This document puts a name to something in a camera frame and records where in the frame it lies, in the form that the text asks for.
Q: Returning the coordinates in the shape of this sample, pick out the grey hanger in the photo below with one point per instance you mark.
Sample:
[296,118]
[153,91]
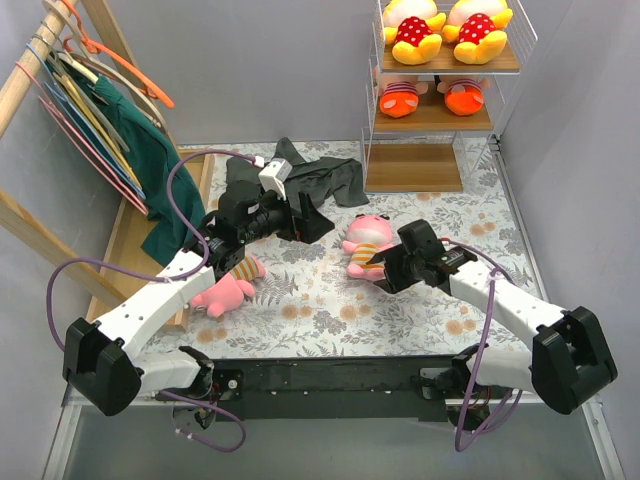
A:
[64,65]

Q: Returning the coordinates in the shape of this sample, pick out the black-haired doll striped shirt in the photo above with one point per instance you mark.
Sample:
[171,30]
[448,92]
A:
[399,95]

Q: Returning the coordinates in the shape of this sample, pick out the blue hanger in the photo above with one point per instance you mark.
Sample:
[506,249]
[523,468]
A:
[78,120]

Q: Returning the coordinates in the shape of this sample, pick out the wooden clothes rack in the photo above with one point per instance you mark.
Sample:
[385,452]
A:
[43,172]

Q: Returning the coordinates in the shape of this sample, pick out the pink hanger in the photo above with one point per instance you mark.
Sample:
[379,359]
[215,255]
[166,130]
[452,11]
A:
[84,147]

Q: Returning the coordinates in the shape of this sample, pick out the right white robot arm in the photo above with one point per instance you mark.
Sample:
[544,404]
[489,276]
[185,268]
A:
[567,359]

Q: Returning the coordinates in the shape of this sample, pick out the green shirt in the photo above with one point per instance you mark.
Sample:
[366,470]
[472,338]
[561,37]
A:
[152,157]

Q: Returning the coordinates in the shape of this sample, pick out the dark grey cloth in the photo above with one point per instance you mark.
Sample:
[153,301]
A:
[323,178]

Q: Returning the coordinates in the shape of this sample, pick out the orange hanger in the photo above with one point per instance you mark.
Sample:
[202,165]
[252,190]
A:
[150,88]

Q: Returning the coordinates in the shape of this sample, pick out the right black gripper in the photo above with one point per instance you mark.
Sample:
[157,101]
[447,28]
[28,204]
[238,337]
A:
[396,271]

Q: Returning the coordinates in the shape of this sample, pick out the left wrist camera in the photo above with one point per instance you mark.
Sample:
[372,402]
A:
[273,174]

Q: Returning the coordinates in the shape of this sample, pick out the beige hanger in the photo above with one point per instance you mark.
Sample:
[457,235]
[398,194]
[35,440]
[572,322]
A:
[103,20]

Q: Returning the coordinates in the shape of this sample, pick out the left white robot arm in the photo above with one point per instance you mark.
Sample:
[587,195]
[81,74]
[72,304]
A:
[104,361]

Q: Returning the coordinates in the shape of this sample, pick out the yellow hanger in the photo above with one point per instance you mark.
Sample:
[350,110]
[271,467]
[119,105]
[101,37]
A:
[100,135]

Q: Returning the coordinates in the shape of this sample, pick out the floral table mat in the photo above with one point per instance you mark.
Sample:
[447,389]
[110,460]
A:
[306,305]

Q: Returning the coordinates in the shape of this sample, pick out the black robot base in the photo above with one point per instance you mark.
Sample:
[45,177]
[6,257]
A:
[315,388]

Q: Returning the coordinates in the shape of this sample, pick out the yellow frog plush big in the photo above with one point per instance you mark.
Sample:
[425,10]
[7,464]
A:
[412,30]

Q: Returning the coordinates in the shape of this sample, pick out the pink pig plush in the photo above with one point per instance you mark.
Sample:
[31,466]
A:
[230,291]
[366,236]

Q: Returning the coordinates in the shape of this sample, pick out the yellow frog plush small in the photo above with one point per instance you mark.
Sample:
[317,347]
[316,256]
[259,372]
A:
[477,29]

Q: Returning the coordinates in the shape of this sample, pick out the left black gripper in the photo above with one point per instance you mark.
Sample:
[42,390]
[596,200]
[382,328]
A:
[295,220]

